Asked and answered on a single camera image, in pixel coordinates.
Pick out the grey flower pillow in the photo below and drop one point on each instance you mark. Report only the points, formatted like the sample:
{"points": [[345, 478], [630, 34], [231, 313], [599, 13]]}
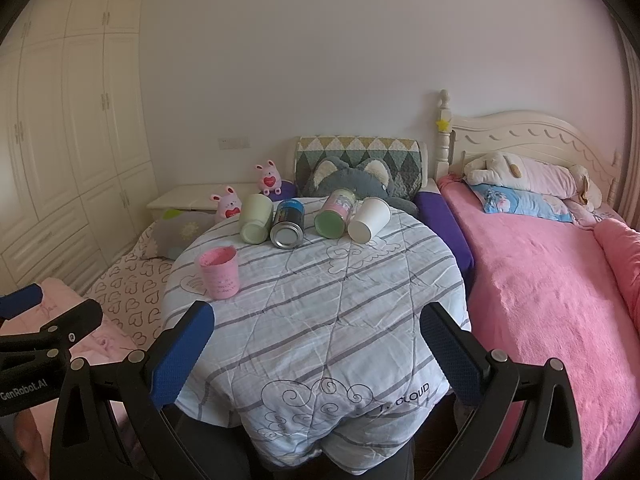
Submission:
{"points": [[182, 232]]}

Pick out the heart print bedsheet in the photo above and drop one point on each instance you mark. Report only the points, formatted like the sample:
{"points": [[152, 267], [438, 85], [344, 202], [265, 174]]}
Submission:
{"points": [[135, 290]]}

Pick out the light green cup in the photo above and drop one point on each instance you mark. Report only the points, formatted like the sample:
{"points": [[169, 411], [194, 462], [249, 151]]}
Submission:
{"points": [[255, 220]]}

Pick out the pink cup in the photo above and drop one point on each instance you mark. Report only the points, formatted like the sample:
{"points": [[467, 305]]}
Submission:
{"points": [[219, 275]]}

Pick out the pink bunny toy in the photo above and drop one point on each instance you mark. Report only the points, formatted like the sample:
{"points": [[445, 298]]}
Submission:
{"points": [[270, 178], [229, 204]]}

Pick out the small purple pillow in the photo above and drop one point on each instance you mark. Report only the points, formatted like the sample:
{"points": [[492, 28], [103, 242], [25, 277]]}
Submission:
{"points": [[287, 190]]}

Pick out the cream wardrobe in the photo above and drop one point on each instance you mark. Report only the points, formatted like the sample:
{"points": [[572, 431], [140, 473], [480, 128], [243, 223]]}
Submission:
{"points": [[65, 135]]}

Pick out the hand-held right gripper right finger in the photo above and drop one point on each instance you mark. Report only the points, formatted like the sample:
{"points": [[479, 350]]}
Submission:
{"points": [[450, 360]]}

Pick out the pink rolled fleece blanket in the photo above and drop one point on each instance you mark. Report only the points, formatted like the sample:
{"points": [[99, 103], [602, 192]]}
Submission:
{"points": [[620, 260]]}

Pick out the white and pink plush dog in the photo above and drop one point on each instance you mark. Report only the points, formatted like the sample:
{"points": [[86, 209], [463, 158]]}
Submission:
{"points": [[535, 172]]}

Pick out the green can with pink label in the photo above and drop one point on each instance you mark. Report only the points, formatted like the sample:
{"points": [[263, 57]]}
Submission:
{"points": [[332, 215]]}

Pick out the light curtain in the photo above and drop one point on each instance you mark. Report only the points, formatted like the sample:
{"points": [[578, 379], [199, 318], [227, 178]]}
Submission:
{"points": [[631, 110]]}

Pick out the wall socket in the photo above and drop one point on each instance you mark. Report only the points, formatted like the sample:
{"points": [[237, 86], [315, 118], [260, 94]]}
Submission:
{"points": [[235, 143]]}

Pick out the metal can with blue label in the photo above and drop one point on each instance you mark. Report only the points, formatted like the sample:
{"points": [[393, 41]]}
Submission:
{"points": [[289, 222]]}

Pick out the white paper cup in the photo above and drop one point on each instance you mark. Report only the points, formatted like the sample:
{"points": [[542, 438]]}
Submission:
{"points": [[370, 220]]}

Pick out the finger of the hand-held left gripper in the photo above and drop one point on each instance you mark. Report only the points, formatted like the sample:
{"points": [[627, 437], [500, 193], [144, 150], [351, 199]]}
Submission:
{"points": [[20, 300], [75, 322]]}

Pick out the blue printed pillow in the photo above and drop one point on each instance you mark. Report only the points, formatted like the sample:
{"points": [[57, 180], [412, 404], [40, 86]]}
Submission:
{"points": [[520, 203]]}

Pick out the cream carved bed headboard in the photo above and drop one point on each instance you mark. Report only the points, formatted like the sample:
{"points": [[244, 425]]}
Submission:
{"points": [[525, 135]]}

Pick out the yellow star ornament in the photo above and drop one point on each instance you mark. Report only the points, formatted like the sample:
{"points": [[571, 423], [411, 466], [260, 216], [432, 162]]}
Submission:
{"points": [[442, 124]]}

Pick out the purple cushion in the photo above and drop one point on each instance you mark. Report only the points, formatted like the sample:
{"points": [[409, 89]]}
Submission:
{"points": [[442, 230]]}

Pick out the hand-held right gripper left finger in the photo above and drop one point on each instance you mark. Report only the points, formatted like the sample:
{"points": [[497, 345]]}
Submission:
{"points": [[184, 357]]}

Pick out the grey cat plush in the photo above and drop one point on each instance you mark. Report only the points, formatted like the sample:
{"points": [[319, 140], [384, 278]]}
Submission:
{"points": [[345, 177]]}

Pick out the diamond pattern quilted cover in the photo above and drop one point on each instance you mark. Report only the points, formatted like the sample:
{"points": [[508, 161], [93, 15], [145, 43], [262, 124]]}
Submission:
{"points": [[360, 149]]}

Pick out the white bedside chest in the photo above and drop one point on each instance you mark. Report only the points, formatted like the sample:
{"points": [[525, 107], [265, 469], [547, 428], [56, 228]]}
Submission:
{"points": [[195, 195]]}

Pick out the grey striped quilt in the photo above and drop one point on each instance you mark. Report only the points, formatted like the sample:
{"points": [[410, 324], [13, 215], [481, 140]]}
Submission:
{"points": [[320, 320]]}

